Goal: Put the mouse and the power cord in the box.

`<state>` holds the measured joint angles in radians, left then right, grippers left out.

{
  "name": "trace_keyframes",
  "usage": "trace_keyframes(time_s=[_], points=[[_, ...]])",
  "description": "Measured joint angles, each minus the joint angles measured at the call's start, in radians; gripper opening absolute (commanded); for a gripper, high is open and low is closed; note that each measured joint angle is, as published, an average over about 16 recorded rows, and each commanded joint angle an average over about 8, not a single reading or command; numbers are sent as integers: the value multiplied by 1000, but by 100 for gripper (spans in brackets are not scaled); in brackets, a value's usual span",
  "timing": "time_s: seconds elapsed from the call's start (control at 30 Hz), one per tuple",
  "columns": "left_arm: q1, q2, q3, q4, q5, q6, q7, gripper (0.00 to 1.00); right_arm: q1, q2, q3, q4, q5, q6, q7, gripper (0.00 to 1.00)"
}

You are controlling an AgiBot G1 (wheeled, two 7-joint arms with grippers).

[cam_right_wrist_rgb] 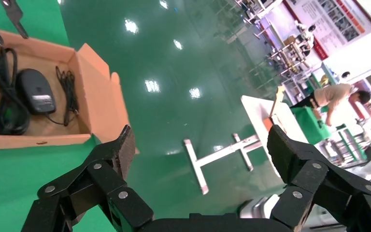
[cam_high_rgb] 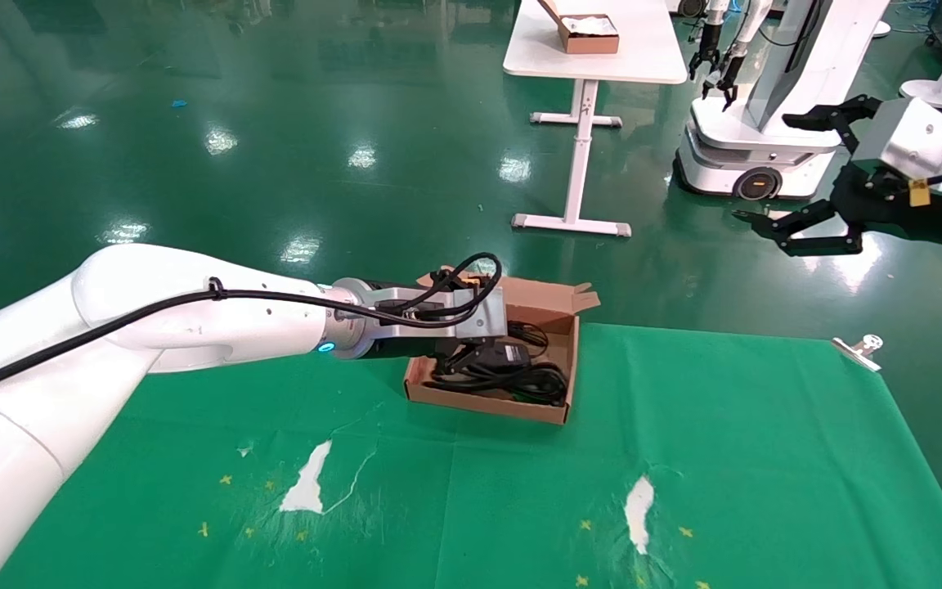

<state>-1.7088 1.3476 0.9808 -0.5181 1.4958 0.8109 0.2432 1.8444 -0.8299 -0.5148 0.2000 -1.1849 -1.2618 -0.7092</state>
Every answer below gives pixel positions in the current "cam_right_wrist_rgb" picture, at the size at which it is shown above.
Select person in white shirt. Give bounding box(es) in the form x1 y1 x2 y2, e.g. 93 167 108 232
294 20 318 49

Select white table with white legs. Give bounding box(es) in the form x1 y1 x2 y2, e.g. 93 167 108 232
183 94 310 196

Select person in beige shirt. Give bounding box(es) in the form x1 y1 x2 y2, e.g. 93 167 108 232
289 82 371 128

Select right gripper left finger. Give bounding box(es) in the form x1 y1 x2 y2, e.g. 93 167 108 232
20 124 155 232

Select small orange cardboard box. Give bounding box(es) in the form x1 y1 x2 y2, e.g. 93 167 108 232
262 85 288 132

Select silver metal binder clip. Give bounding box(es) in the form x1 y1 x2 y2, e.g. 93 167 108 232
0 0 29 40

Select black power cable with plug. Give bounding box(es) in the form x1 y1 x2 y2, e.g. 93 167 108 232
0 44 32 136

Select black computer mouse with cable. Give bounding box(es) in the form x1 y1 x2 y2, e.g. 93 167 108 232
14 65 80 128

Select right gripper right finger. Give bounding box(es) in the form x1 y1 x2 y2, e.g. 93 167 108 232
266 124 371 232

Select wall poster board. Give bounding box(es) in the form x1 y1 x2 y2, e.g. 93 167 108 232
283 0 371 61

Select green table cloth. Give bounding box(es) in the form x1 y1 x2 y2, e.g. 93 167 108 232
0 0 119 232

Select open brown cardboard box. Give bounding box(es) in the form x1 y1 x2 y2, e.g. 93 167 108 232
0 29 141 155

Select green bin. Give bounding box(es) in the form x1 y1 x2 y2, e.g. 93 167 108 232
291 106 333 145

